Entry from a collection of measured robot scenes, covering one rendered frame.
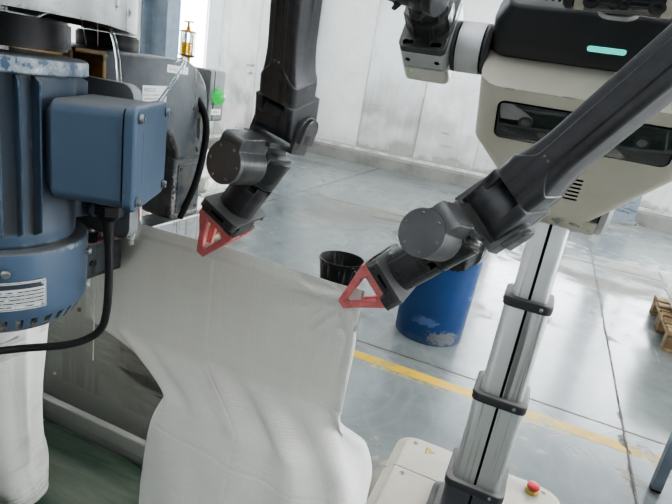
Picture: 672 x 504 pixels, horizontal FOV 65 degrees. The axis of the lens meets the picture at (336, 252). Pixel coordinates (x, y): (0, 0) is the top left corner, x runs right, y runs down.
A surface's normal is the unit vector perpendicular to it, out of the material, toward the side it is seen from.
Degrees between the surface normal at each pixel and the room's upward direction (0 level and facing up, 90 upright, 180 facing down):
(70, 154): 90
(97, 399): 90
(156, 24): 90
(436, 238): 75
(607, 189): 130
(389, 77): 90
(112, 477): 0
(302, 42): 104
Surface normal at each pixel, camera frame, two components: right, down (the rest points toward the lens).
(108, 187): 0.02, 0.32
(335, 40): -0.39, 0.23
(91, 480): 0.15, -0.94
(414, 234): -0.53, -0.09
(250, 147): 0.79, 0.50
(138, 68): 0.91, 0.26
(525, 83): -0.13, -0.57
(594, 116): -0.76, 0.11
